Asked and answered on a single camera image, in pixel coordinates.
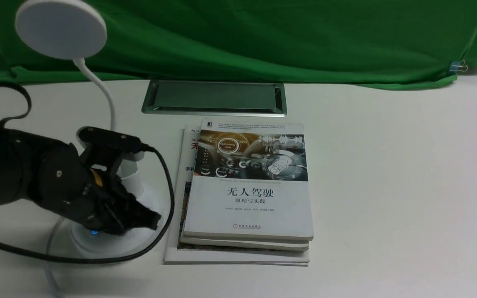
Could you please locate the middle white book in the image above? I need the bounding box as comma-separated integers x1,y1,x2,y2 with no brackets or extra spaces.
178,234,310,252

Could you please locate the white lamp power cable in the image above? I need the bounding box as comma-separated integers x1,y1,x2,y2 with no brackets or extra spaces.
45,217,66,298

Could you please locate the black camera cable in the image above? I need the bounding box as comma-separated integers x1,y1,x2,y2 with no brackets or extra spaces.
0,81,176,264

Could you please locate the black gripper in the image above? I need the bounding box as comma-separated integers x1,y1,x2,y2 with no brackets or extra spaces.
67,168,161,236

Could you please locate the bottom thin white book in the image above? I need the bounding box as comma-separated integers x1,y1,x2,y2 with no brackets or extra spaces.
164,120,314,266

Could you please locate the metal desk cable tray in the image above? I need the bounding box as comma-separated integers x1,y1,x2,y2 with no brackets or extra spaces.
141,79,288,118

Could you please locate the white autonomous driving book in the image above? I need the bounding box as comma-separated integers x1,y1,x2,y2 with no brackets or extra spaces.
183,118,314,241

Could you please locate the blue binder clip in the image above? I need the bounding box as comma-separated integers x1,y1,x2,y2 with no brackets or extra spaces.
448,60,469,75

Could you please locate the green backdrop cloth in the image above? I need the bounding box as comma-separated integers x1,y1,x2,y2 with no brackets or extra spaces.
0,0,477,91

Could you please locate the white desk lamp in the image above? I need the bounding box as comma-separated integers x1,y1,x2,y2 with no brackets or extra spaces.
15,0,174,259

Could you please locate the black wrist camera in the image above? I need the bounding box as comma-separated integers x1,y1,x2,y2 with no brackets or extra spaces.
77,126,144,177

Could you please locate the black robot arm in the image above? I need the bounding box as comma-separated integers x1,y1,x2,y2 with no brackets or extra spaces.
0,127,161,236

